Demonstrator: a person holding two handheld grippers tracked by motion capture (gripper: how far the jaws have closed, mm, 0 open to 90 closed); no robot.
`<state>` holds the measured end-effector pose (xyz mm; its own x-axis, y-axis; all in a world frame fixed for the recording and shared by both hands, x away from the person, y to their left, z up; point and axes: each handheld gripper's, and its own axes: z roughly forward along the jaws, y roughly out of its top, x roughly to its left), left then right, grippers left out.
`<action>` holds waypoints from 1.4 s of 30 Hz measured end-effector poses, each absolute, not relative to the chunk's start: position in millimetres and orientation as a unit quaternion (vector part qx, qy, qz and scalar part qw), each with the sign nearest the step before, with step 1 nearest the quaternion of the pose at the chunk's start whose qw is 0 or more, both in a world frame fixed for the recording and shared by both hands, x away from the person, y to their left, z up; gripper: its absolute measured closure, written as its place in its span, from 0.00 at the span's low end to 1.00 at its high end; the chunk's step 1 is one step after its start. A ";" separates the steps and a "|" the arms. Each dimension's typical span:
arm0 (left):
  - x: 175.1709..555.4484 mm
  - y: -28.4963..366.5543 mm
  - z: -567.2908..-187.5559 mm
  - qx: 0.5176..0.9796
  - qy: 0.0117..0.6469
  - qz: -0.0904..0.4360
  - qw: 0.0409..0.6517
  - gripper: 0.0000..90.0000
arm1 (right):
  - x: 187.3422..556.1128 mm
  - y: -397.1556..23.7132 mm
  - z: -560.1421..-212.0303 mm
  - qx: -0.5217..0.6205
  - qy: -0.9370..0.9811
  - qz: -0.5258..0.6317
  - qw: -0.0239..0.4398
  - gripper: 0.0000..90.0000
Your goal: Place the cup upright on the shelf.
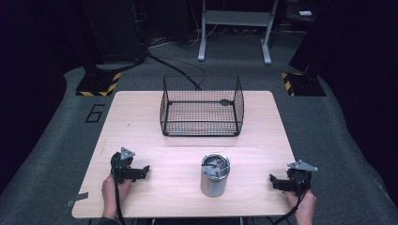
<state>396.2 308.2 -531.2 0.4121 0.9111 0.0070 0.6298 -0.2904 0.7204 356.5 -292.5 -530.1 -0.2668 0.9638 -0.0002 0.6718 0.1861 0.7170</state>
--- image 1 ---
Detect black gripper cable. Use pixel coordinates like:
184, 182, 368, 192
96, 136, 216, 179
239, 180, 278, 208
112, 170, 127, 225
271, 179, 309, 225

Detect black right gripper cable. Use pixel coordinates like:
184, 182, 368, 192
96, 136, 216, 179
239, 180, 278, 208
271, 179, 309, 225

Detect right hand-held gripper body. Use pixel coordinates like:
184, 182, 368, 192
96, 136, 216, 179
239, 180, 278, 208
283, 159, 319, 193

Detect person's right hand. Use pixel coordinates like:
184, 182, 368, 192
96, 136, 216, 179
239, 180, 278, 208
283, 187, 317, 219

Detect steel cup with lid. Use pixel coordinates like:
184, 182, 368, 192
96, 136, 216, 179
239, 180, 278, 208
200, 152, 232, 199

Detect white floor cables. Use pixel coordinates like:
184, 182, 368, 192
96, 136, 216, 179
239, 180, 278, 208
149, 22, 220, 50

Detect grey tape strip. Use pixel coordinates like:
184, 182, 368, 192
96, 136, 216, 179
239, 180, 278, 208
65, 191, 89, 208

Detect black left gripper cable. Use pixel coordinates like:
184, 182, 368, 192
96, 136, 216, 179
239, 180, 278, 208
112, 170, 127, 225

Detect black wire basket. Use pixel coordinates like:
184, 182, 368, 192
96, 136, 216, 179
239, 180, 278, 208
160, 75, 245, 138

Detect white metal stand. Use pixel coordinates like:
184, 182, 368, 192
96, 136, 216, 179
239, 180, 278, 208
197, 0, 280, 66

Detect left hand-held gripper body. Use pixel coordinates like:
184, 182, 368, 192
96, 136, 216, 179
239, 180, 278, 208
110, 146, 145, 185

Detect black yellow striped base plate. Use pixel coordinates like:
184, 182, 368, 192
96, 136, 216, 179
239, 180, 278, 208
281, 72, 327, 98
75, 71, 122, 98

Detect thick black floor cable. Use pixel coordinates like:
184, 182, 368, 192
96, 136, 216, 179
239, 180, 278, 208
145, 51, 203, 92

